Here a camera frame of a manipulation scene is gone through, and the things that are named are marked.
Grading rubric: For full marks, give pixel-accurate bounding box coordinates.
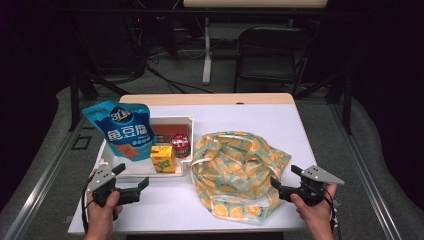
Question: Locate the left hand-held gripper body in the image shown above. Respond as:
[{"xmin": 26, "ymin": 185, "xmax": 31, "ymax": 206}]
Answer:
[{"xmin": 86, "ymin": 163, "xmax": 143, "ymax": 209}]

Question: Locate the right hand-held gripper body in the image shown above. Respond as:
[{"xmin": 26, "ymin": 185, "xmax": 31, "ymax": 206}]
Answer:
[{"xmin": 278, "ymin": 164, "xmax": 345, "ymax": 207}]

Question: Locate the white plastic bin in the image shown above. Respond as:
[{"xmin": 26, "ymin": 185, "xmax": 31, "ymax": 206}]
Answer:
[{"xmin": 97, "ymin": 115, "xmax": 195, "ymax": 178}]

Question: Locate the yellow juice carton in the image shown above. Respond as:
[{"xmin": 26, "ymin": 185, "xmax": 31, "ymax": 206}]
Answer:
[{"xmin": 149, "ymin": 144, "xmax": 177, "ymax": 174}]

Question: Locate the blue snack pouch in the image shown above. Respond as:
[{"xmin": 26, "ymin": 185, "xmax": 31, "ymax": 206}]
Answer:
[{"xmin": 81, "ymin": 100, "xmax": 158, "ymax": 163}]

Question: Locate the orange print fabric bag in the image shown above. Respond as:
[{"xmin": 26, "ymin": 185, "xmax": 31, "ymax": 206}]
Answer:
[{"xmin": 190, "ymin": 130, "xmax": 293, "ymax": 224}]

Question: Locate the red can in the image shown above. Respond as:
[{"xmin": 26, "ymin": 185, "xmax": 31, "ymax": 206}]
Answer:
[{"xmin": 169, "ymin": 132, "xmax": 192, "ymax": 159}]

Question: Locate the brown drink carton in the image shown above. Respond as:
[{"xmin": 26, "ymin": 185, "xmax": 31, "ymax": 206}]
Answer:
[{"xmin": 150, "ymin": 123, "xmax": 190, "ymax": 145}]

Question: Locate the person's left hand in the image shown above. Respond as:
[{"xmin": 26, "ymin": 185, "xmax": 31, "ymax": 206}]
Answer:
[{"xmin": 85, "ymin": 191, "xmax": 124, "ymax": 240}]

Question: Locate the person's right hand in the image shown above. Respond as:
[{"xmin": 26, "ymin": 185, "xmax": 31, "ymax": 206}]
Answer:
[{"xmin": 289, "ymin": 184, "xmax": 338, "ymax": 240}]

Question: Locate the black metal stand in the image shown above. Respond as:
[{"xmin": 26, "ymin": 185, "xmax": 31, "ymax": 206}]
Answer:
[
  {"xmin": 293, "ymin": 71, "xmax": 354, "ymax": 136},
  {"xmin": 68, "ymin": 69, "xmax": 131, "ymax": 132}
]

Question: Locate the black folding chair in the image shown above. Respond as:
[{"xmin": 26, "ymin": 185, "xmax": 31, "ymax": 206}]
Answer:
[{"xmin": 233, "ymin": 27, "xmax": 316, "ymax": 96}]

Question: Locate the dark equipment cabinet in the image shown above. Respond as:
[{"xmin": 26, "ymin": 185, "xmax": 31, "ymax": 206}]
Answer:
[{"xmin": 79, "ymin": 13, "xmax": 148, "ymax": 76}]

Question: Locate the white standing desk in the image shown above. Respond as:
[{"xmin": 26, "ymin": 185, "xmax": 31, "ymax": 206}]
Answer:
[{"xmin": 182, "ymin": 0, "xmax": 330, "ymax": 85}]

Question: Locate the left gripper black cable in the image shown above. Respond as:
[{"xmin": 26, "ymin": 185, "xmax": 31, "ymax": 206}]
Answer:
[{"xmin": 80, "ymin": 176, "xmax": 96, "ymax": 234}]

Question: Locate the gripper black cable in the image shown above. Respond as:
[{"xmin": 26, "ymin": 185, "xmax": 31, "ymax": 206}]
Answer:
[
  {"xmin": 328, "ymin": 196, "xmax": 343, "ymax": 240},
  {"xmin": 80, "ymin": 176, "xmax": 96, "ymax": 234}
]

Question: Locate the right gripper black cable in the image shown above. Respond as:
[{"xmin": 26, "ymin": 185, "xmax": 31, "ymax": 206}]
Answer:
[{"xmin": 328, "ymin": 196, "xmax": 343, "ymax": 240}]

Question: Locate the aluminium rail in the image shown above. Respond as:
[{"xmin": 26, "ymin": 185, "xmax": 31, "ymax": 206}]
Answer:
[
  {"xmin": 328, "ymin": 103, "xmax": 403, "ymax": 240},
  {"xmin": 3, "ymin": 99, "xmax": 96, "ymax": 240}
]

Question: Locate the black floor cable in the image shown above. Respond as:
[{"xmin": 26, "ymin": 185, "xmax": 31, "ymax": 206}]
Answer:
[{"xmin": 146, "ymin": 64, "xmax": 214, "ymax": 94}]

